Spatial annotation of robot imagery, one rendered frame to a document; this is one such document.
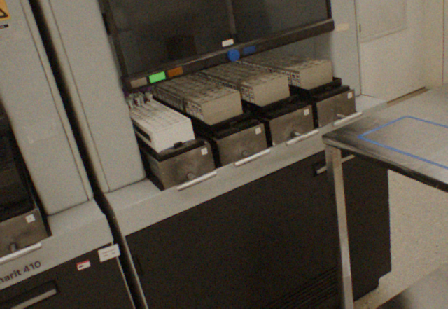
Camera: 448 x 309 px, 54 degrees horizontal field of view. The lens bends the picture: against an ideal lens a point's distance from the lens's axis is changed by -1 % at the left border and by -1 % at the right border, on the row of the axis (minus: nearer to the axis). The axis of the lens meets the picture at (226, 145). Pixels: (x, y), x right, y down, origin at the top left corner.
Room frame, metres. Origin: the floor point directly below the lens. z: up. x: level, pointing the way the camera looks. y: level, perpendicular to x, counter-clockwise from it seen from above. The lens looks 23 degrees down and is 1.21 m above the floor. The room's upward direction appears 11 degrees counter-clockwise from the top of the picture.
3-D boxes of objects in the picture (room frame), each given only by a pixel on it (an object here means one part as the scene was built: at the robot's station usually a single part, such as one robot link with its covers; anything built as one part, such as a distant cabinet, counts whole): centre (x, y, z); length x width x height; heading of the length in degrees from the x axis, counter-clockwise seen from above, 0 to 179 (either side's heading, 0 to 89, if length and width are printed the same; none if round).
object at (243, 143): (1.30, 0.09, 0.78); 0.73 x 0.14 x 0.09; 25
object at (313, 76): (1.22, -0.28, 0.85); 0.12 x 0.02 x 0.06; 114
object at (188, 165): (1.24, 0.23, 0.78); 0.73 x 0.14 x 0.09; 25
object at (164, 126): (1.12, 0.18, 0.83); 0.30 x 0.10 x 0.06; 25
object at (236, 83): (1.24, -0.11, 0.85); 0.12 x 0.02 x 0.06; 114
